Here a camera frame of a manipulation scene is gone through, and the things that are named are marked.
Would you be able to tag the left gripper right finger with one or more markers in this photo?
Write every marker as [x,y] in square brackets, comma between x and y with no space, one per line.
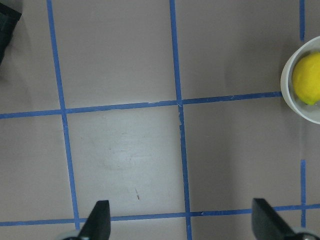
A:
[267,224]

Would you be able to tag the white ceramic bowl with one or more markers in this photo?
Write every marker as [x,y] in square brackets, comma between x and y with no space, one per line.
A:
[308,112]

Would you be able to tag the yellow lemon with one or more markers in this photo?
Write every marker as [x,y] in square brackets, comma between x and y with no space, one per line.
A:
[306,78]

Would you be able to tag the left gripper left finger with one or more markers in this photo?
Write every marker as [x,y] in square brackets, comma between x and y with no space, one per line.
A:
[96,227]

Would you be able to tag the black dish rack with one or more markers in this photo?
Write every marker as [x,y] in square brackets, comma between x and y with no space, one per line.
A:
[10,14]

